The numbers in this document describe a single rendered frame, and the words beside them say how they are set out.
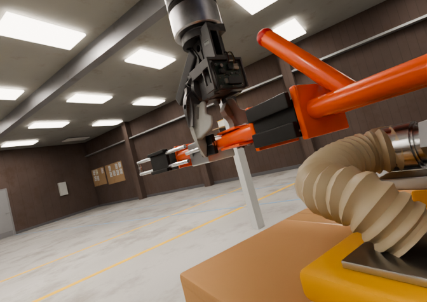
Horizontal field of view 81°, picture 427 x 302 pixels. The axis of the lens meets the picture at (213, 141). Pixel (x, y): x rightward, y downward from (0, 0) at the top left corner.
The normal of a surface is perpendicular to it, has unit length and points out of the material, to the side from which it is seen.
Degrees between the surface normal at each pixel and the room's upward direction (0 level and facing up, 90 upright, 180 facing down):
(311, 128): 90
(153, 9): 90
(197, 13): 90
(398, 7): 90
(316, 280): 67
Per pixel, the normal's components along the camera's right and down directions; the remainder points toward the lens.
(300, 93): 0.51, -0.19
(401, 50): -0.54, 0.09
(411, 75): -0.74, 0.38
